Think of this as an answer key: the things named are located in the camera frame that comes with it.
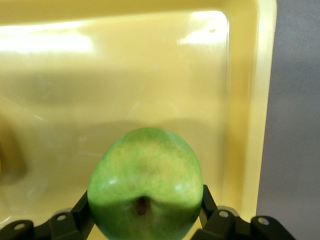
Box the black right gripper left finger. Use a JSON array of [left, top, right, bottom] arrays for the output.
[[0, 189, 97, 240]]

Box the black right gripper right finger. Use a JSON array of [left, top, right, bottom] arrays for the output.
[[189, 184, 297, 240]]

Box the green apple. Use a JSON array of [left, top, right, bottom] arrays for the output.
[[87, 126, 204, 240]]

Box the yellow plastic tray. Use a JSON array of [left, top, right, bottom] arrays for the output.
[[0, 0, 278, 227]]

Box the brown table mat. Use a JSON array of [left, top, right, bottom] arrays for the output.
[[256, 0, 320, 240]]

